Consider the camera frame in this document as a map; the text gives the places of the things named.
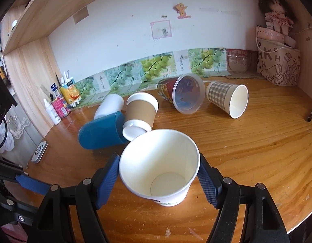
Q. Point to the white lace cloth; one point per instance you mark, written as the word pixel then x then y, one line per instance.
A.
pixel 17 127

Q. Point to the blue plastic cup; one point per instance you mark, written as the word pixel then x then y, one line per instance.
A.
pixel 100 131

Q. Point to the black marker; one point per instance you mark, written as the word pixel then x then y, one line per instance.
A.
pixel 311 115

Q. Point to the white paper cup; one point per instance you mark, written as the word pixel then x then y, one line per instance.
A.
pixel 158 154

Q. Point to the tan tape patch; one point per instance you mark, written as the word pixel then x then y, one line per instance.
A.
pixel 80 15

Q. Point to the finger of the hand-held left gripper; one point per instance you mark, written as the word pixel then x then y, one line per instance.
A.
pixel 31 184
pixel 16 211

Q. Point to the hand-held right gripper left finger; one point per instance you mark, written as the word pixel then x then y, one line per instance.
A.
pixel 106 182

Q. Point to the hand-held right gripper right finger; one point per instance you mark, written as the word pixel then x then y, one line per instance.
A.
pixel 207 184

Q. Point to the brown sleeve lidded cup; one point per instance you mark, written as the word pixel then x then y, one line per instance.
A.
pixel 140 114

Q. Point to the white plastic cup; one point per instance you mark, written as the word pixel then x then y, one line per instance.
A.
pixel 109 105

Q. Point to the pink round box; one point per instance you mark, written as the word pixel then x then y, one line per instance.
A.
pixel 270 34

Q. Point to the glass jar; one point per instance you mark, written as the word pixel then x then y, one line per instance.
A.
pixel 237 60

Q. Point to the white tube blue label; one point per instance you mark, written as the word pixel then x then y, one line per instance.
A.
pixel 54 89

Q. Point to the orange juice carton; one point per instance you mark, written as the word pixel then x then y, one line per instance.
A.
pixel 69 93

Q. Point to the white dropper bottle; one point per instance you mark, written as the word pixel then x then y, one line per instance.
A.
pixel 52 112

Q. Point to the rag doll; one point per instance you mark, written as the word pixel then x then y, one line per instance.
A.
pixel 276 10

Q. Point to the white remote control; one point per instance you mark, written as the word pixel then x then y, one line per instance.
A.
pixel 39 151

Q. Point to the clear plastic printed cup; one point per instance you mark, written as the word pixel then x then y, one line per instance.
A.
pixel 188 93

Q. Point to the checkered paper cup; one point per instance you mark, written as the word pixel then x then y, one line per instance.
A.
pixel 219 95

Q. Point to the yellow duck sticker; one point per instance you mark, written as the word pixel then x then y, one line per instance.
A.
pixel 182 10

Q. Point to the grape print wall strip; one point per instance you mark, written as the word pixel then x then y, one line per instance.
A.
pixel 150 64

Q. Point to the letter print bag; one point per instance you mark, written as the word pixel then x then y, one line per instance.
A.
pixel 278 64

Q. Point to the wooden shelf unit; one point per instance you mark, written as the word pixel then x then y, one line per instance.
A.
pixel 52 2

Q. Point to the pink framed sticker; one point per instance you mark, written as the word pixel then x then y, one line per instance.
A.
pixel 160 29

